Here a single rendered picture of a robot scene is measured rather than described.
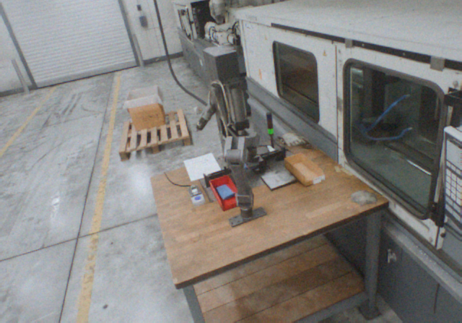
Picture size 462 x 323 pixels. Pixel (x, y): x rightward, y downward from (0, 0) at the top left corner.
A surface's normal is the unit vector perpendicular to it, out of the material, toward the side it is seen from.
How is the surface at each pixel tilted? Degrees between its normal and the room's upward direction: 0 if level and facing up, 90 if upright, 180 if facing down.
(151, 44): 90
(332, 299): 0
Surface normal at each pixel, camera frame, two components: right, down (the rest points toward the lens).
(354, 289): -0.16, -0.87
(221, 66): 0.33, 0.39
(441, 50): -0.95, 0.26
